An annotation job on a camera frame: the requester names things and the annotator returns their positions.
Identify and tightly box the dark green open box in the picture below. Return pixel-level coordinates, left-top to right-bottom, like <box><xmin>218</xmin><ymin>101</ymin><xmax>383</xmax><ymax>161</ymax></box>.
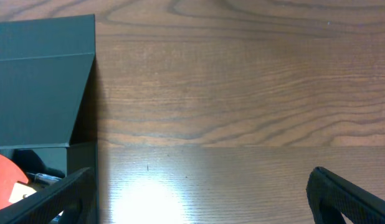
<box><xmin>0</xmin><ymin>14</ymin><xmax>99</xmax><ymax>223</ymax></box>

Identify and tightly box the orange scraper wooden handle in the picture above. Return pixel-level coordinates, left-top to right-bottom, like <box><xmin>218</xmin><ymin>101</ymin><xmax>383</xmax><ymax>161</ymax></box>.
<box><xmin>0</xmin><ymin>154</ymin><xmax>37</xmax><ymax>210</ymax></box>

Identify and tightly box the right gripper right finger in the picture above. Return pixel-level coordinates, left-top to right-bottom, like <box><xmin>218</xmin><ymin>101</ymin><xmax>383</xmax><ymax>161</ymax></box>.
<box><xmin>306</xmin><ymin>167</ymin><xmax>385</xmax><ymax>224</ymax></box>

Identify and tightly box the blue drill bit pack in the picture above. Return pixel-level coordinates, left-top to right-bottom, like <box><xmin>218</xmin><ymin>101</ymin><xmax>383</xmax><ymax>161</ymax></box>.
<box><xmin>26</xmin><ymin>172</ymin><xmax>61</xmax><ymax>186</ymax></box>

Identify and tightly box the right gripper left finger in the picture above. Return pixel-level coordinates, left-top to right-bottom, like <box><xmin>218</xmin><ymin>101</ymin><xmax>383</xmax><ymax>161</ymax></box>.
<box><xmin>0</xmin><ymin>167</ymin><xmax>95</xmax><ymax>224</ymax></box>

